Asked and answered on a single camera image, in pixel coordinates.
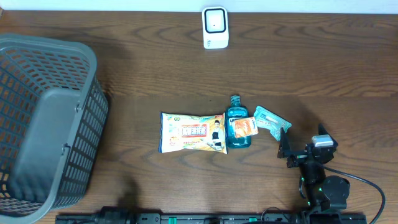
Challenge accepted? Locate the wet wipes pack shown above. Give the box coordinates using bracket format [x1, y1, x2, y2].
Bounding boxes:
[159, 112, 228, 154]

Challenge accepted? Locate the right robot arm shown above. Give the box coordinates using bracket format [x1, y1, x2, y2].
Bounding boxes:
[277, 124, 350, 223]

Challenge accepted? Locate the grey plastic basket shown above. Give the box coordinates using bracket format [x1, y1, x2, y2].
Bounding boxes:
[1, 34, 109, 223]

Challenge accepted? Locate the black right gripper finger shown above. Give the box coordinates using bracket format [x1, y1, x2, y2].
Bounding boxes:
[279, 128, 290, 152]
[318, 124, 335, 145]

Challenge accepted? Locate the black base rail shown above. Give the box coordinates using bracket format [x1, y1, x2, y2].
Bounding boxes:
[55, 213, 367, 224]

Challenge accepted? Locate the orange tissue pack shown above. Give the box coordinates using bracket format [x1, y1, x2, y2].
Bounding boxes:
[232, 117, 259, 138]

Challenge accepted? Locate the teal mouthwash bottle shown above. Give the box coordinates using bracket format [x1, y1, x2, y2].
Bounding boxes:
[226, 95, 251, 149]

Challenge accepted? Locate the white barcode scanner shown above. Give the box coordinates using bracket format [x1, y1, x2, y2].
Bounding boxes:
[201, 6, 229, 50]

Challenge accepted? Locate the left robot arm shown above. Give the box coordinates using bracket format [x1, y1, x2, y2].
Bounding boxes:
[94, 207, 136, 224]

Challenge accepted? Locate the mint green wipes packet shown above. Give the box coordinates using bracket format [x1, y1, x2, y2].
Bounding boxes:
[254, 106, 292, 141]

